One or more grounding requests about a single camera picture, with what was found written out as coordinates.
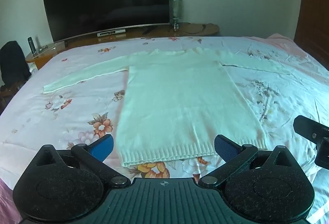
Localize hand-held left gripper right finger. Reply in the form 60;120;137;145
198;134;296;188

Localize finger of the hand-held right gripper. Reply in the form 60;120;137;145
293;115;329;148

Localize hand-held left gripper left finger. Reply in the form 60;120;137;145
33;134;131;188

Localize white knit sweater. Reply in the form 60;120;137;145
43;47;291;167

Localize pink floral bed sheet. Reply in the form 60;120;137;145
0;33;329;224

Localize clear glass tray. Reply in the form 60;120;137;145
32;43;56;57

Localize silver set-top box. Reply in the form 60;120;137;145
97;29;126;37

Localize black chair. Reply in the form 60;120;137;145
0;41;32;111

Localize brown wooden door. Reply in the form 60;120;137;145
293;0;329;73

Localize black remote control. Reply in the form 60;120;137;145
142;24;158;35

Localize wooden television stand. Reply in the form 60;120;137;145
25;23;220;70

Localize black cable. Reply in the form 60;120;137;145
179;22;214;34

